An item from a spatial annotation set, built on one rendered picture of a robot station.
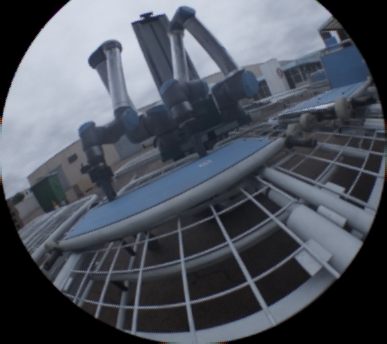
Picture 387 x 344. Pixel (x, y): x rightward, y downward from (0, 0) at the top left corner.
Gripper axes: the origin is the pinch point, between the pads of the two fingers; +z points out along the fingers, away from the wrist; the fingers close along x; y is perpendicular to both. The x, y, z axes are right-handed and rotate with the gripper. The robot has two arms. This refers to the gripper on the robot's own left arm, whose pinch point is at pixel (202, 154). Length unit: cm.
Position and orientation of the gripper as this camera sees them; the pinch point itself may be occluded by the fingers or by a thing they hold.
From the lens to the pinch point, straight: 55.4
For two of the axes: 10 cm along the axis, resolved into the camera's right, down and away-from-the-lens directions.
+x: 1.6, -0.8, -9.8
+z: 4.4, 9.0, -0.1
